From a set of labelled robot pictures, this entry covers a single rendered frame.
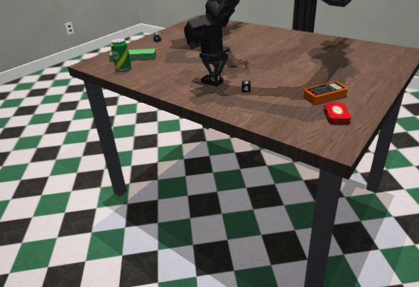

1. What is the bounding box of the green soda can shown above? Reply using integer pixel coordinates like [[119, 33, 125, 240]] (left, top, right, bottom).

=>
[[110, 38, 131, 71]]

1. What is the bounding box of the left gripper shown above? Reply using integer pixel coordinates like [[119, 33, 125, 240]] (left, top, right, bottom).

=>
[[200, 36, 230, 78]]

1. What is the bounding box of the orange multimeter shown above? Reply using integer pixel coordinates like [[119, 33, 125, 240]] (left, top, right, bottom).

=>
[[303, 81, 347, 104]]

